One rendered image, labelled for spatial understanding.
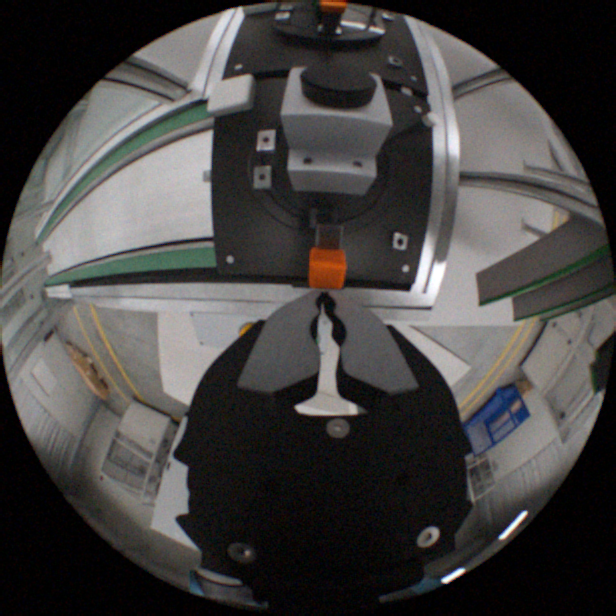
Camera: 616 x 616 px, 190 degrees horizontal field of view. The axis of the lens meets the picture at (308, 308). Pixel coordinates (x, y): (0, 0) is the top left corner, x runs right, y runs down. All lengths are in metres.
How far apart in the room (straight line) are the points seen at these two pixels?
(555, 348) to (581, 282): 3.79
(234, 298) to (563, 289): 0.48
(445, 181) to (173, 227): 0.38
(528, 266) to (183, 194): 0.43
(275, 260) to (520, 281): 0.27
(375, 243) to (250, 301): 0.17
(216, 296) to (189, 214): 0.13
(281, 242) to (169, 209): 0.20
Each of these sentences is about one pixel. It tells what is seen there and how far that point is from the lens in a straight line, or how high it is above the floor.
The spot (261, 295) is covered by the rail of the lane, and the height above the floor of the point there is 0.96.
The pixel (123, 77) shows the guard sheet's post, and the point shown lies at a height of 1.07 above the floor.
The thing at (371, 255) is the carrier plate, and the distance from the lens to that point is 0.22.
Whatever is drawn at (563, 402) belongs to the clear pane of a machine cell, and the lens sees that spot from 4.15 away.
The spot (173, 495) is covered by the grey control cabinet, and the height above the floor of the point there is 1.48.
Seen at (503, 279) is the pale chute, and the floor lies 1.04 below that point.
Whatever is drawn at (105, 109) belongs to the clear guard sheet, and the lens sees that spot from 0.34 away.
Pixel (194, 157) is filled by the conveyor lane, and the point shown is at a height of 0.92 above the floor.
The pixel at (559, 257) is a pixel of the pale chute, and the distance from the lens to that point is 0.24.
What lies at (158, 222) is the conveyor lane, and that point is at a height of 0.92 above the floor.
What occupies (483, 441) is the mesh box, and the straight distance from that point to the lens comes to 4.75.
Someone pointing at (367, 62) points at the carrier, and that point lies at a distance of 0.29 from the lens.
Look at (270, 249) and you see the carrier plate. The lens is 0.22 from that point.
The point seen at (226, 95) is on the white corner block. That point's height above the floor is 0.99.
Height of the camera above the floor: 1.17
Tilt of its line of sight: 59 degrees down
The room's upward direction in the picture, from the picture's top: 177 degrees counter-clockwise
